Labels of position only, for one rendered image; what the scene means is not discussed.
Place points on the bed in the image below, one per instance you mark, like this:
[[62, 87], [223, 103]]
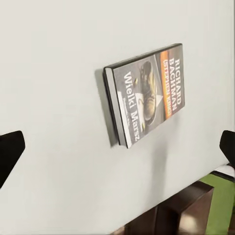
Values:
[[73, 178]]

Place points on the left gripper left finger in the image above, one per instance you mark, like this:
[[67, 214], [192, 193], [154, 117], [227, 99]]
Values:
[[12, 145]]

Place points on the hardback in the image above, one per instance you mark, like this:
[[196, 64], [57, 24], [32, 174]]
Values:
[[145, 91]]

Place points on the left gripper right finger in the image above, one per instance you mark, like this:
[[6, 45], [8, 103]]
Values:
[[227, 146]]

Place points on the nightstand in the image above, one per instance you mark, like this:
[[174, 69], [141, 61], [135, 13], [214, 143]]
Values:
[[185, 213]]

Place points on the fixed window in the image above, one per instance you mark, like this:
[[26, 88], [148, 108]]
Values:
[[222, 215]]

